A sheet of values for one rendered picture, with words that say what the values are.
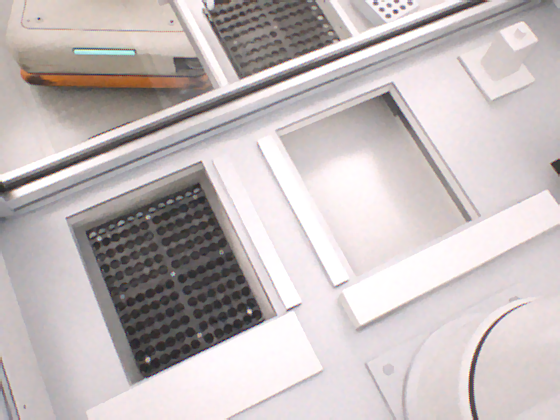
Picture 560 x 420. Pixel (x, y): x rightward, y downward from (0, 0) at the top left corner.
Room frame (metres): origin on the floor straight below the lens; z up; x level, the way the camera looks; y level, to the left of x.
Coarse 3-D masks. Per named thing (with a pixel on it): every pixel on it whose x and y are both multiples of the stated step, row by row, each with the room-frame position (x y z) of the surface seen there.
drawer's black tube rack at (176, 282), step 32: (160, 224) 0.26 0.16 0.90; (192, 224) 0.26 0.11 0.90; (96, 256) 0.20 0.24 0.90; (128, 256) 0.21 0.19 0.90; (160, 256) 0.22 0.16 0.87; (192, 256) 0.23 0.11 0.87; (224, 256) 0.22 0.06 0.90; (128, 288) 0.17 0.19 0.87; (160, 288) 0.17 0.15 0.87; (192, 288) 0.17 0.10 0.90; (224, 288) 0.18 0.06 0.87; (128, 320) 0.13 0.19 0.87; (160, 320) 0.13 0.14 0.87; (192, 320) 0.13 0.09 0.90; (224, 320) 0.14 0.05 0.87; (256, 320) 0.14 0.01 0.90; (160, 352) 0.08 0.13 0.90; (192, 352) 0.09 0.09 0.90
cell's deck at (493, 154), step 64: (448, 64) 0.55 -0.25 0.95; (256, 128) 0.40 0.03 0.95; (448, 128) 0.43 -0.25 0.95; (512, 128) 0.45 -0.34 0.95; (128, 192) 0.29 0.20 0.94; (256, 192) 0.30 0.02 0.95; (512, 192) 0.34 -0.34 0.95; (64, 256) 0.19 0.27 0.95; (256, 256) 0.21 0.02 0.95; (512, 256) 0.25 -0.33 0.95; (64, 320) 0.10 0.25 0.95; (320, 320) 0.14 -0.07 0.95; (384, 320) 0.14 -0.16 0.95; (64, 384) 0.03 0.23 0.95; (128, 384) 0.04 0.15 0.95; (320, 384) 0.06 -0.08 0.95
